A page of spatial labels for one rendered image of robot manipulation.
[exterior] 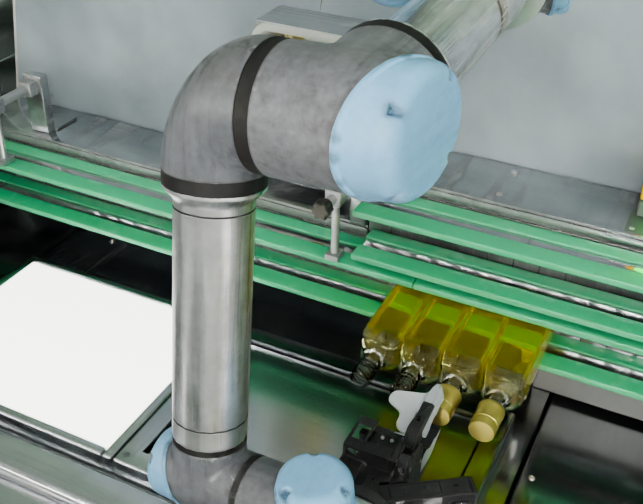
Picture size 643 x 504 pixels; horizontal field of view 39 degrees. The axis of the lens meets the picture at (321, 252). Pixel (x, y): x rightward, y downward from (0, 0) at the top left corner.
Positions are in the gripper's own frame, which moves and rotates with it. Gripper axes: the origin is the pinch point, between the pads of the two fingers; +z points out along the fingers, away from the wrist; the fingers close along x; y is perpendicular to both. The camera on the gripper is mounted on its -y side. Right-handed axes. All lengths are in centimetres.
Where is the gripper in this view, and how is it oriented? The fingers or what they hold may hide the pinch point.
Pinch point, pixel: (439, 410)
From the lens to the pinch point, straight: 117.2
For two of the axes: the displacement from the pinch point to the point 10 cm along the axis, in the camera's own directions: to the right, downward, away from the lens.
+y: -9.0, -2.5, 3.6
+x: -0.1, 8.3, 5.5
